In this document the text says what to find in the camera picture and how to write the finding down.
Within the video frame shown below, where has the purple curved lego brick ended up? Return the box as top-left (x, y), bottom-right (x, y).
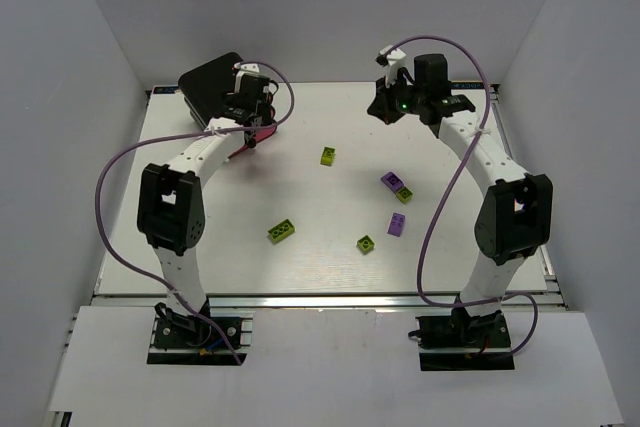
top-left (387, 213), bottom-right (405, 237)

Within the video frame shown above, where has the pink top drawer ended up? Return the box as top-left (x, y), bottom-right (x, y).
top-left (230, 106), bottom-right (277, 158)

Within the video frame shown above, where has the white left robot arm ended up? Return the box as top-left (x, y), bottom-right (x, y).
top-left (137, 69), bottom-right (277, 316)

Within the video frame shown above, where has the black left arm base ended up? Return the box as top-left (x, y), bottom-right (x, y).
top-left (146, 302), bottom-right (253, 366)

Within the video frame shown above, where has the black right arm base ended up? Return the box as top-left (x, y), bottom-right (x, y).
top-left (408, 308), bottom-right (515, 372)

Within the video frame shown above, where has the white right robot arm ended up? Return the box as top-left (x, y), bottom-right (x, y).
top-left (367, 47), bottom-right (553, 319)

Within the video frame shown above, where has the lime curved lego brick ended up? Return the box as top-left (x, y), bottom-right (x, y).
top-left (320, 147), bottom-right (335, 166)

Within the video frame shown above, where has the lime small lego right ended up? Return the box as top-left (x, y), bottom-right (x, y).
top-left (396, 186), bottom-right (413, 204)

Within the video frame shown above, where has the lime small lego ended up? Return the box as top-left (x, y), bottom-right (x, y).
top-left (356, 235), bottom-right (375, 255)
top-left (396, 186), bottom-right (413, 204)

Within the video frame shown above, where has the lime small lego front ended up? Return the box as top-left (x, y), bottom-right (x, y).
top-left (356, 235), bottom-right (375, 255)

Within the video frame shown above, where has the lime long lego brick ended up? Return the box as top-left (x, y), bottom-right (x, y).
top-left (268, 219), bottom-right (295, 245)

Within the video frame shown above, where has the black drawer cabinet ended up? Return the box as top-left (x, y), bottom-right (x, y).
top-left (178, 52), bottom-right (243, 129)

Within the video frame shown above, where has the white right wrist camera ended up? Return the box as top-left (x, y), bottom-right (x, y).
top-left (376, 45), bottom-right (406, 88)

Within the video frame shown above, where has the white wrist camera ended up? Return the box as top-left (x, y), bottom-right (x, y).
top-left (233, 61), bottom-right (262, 94)
top-left (376, 45), bottom-right (406, 88)

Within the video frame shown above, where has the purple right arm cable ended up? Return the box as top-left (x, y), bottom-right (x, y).
top-left (394, 35), bottom-right (540, 361)

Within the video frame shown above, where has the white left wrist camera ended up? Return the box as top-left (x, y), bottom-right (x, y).
top-left (233, 61), bottom-right (262, 94)

